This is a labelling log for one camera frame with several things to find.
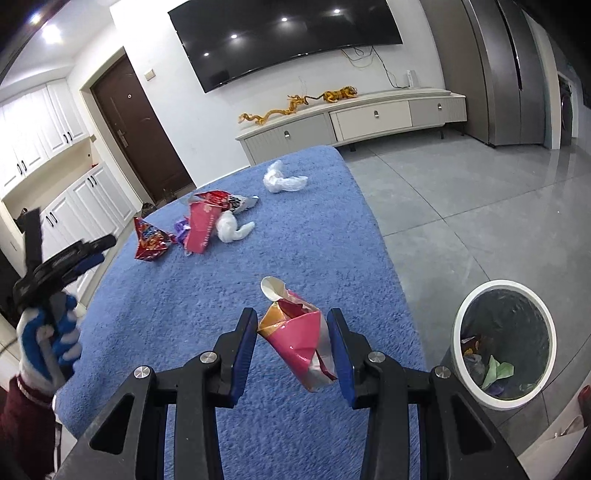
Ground blue white gloved left hand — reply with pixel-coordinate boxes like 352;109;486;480
16;292;82;397

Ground pink paper box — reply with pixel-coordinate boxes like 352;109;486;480
184;201;222;254

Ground shoes by door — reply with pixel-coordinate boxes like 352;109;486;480
140;187;180;218

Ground red snack wrapper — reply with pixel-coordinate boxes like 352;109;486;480
188;190;259;214

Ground large wall television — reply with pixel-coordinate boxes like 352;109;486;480
168;0;403;93

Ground golden tiger ornament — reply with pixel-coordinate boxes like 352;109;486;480
322;86;358;103

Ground white grey TV cabinet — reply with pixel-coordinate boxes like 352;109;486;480
235;88;468;165

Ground white plastic bag far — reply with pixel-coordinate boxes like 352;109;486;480
263;160;308;194

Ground brown wooden door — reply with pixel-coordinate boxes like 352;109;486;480
90;56;192;202

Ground blue fuzzy blanket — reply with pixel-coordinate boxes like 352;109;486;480
56;147;426;479

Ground golden dragon ornament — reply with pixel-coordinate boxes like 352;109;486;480
238;95;322;126

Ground dark red sleeve forearm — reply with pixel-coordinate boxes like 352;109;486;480
1;375;55;479

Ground small purple wrapper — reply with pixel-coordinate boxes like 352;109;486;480
174;217;190;245

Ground white wall cabinets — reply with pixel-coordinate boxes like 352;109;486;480
1;80;136;274

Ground pink carton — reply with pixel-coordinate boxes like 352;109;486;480
257;276;338;392

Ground red blue chip bag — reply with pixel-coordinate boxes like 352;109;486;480
133;217;176;261

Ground white round trash bin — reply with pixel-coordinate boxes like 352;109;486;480
445;280;557;411

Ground grey steel refrigerator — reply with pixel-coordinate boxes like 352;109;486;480
463;1;559;149

